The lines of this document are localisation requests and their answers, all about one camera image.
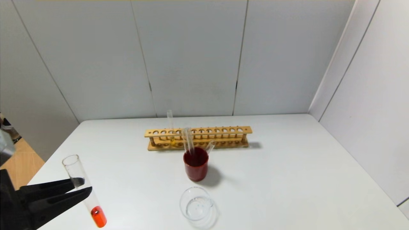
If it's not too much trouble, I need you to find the wooden test tube rack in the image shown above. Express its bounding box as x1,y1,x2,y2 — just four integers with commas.
144,126,253,151

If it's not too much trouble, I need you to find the test tube with yellow pigment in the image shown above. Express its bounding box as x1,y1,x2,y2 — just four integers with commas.
166,110,176,147

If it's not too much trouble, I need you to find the dark background equipment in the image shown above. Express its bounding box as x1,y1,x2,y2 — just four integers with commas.
0,112,21,144

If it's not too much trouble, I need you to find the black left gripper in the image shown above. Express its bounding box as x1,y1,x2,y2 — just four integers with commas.
0,169,92,230

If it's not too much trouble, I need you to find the red plastic cup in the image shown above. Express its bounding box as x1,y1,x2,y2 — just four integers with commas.
183,147,209,182

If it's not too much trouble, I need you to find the test tube with red pigment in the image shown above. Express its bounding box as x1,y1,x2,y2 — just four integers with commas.
62,155,107,228

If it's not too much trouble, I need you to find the clear glass beaker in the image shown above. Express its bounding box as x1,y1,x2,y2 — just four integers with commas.
179,187,215,222

